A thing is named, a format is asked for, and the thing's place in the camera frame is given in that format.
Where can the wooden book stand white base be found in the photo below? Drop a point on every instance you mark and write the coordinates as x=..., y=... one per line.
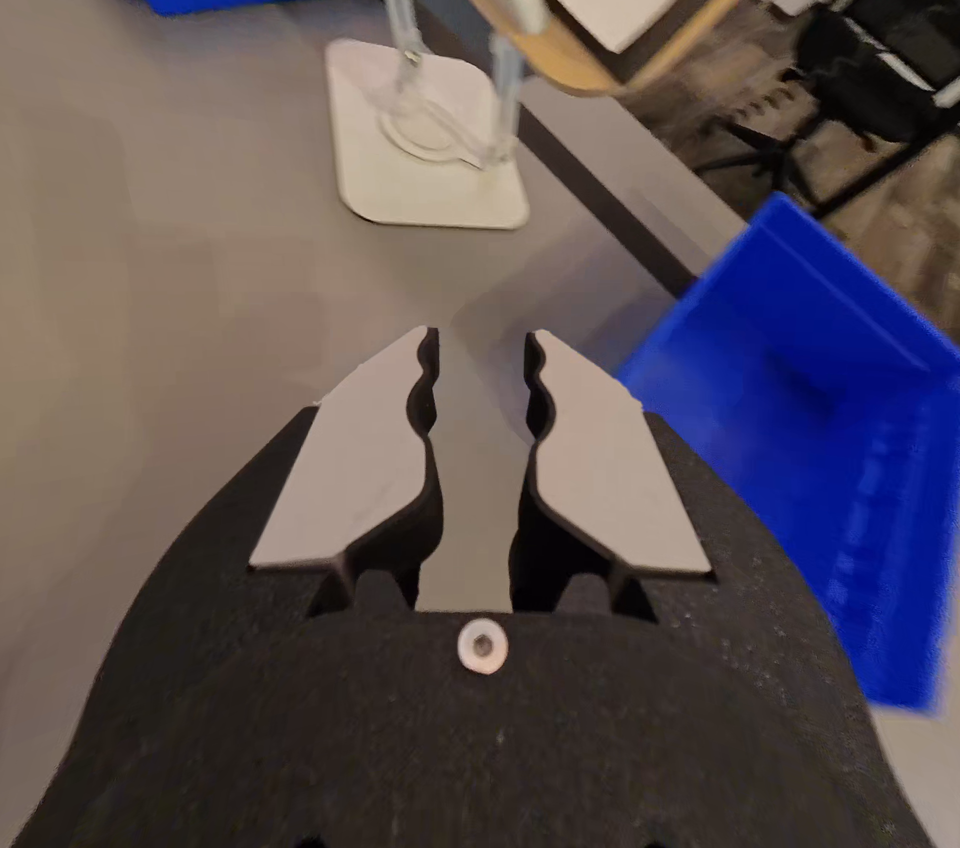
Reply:
x=375, y=173

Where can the black office chair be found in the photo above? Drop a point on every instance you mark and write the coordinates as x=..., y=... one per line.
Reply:
x=862, y=83

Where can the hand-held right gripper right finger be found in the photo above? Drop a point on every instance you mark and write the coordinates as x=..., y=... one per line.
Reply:
x=607, y=481

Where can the grey desk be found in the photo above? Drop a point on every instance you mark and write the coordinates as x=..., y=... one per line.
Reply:
x=187, y=263

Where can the plain blue plastic bin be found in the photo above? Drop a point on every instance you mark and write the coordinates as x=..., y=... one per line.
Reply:
x=825, y=451

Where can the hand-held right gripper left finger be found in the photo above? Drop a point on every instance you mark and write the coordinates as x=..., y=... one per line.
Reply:
x=352, y=473

